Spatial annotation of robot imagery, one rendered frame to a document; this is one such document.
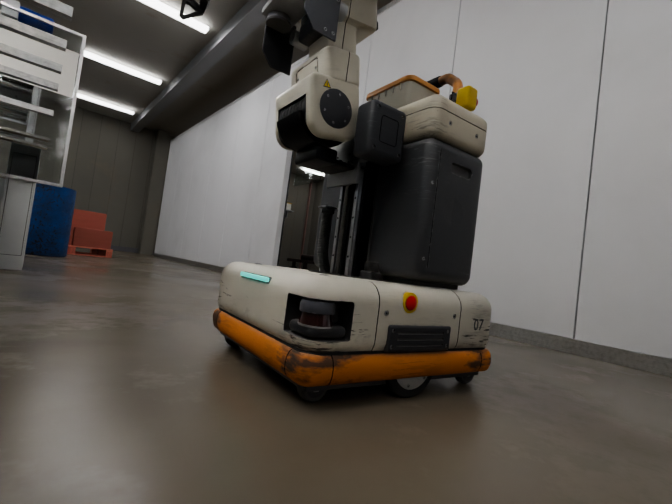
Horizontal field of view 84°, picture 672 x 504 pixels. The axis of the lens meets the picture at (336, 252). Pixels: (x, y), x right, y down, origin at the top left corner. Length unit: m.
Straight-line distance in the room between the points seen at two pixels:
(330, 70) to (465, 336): 0.81
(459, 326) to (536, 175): 1.69
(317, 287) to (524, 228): 1.96
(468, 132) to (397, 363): 0.68
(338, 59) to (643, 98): 1.85
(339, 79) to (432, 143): 0.30
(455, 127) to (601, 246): 1.47
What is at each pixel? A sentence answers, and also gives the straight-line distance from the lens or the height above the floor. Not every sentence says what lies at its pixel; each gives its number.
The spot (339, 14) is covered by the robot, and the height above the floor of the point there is 0.97.
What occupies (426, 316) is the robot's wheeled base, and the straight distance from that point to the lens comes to 0.99.
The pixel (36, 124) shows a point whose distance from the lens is 3.44.
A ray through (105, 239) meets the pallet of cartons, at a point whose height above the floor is 0.27.
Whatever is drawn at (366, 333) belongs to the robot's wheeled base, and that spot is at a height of 0.16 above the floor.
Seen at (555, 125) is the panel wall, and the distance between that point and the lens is 2.72.
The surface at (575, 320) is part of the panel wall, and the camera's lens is 2.46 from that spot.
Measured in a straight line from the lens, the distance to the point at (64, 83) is 3.52.
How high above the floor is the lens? 0.30
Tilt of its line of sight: 2 degrees up
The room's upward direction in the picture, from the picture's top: 7 degrees clockwise
